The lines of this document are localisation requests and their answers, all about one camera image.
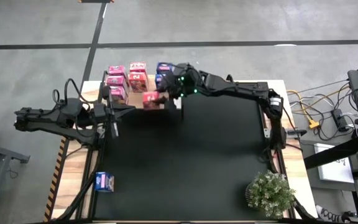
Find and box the red Froot Loops cereal box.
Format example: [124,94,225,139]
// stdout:
[142,91,162,111]
[127,72,149,93]
[129,61,148,74]

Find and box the black table mat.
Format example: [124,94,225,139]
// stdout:
[92,83,275,221]

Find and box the black power strip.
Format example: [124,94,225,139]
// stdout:
[331,108,350,132]

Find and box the spiral cable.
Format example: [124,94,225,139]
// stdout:
[315,204,344,223]

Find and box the black metal table frame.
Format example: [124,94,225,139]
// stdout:
[54,81,318,223]

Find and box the yellow cable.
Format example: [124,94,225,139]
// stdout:
[286,88,351,130]

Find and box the magenta Raisin Bran cereal box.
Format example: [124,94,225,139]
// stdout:
[105,75,129,88]
[108,65,127,77]
[109,86,129,105]

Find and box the black diagonal beam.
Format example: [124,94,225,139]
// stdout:
[303,135,358,170]

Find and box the white panel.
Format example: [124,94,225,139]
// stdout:
[313,142,356,184]

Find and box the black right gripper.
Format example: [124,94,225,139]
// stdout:
[157,62,200,110]

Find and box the potted white flower plant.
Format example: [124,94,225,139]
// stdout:
[244,169,297,219]

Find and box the wooden shelf with black frame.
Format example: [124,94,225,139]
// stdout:
[96,70,185,121]

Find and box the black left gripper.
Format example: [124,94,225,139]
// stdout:
[92,85,136,139]

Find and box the yellow black hazard tape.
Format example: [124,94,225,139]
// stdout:
[44,134,68,222]

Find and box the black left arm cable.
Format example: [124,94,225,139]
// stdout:
[52,77,85,105]

